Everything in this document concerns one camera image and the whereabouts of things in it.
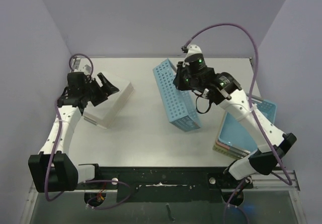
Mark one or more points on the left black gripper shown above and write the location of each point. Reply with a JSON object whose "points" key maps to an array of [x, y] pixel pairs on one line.
{"points": [[107, 89]]}

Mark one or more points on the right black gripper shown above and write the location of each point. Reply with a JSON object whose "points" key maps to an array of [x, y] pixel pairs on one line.
{"points": [[179, 78]]}

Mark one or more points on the blue perforated plastic basket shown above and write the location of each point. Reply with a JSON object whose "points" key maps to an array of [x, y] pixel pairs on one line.
{"points": [[178, 105]]}

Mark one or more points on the white perforated plastic basket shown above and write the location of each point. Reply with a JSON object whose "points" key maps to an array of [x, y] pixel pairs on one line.
{"points": [[104, 114]]}

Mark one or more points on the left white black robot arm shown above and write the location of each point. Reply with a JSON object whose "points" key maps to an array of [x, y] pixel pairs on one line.
{"points": [[51, 169]]}

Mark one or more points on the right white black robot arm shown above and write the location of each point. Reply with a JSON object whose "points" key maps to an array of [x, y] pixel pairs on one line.
{"points": [[223, 90]]}

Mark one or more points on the pink plastic basket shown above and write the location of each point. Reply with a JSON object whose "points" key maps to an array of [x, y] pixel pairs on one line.
{"points": [[222, 144]]}

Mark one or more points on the green plastic basket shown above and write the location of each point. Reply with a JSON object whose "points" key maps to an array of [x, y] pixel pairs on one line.
{"points": [[230, 151]]}

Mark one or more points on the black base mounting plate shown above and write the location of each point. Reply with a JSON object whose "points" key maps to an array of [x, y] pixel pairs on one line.
{"points": [[167, 184]]}

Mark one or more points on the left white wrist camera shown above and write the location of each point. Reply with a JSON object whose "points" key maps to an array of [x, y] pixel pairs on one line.
{"points": [[86, 69]]}

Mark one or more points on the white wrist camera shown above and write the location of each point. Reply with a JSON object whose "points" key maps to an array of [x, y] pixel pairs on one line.
{"points": [[191, 50], [86, 69]]}

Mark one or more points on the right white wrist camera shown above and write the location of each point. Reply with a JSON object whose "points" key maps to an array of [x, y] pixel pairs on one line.
{"points": [[191, 50]]}

